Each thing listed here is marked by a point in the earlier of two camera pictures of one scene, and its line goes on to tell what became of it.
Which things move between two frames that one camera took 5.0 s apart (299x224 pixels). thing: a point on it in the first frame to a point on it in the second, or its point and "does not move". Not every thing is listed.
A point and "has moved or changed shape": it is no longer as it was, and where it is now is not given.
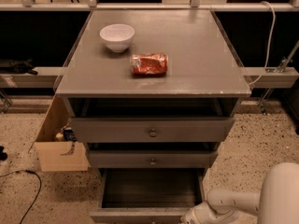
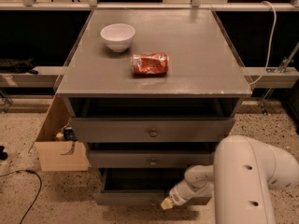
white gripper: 196,215 to 177,197
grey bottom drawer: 148,195 has moved or changed shape
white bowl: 117,36 does not move
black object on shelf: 17,66 does not move
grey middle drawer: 123,159 does not move
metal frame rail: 148,7 does not move
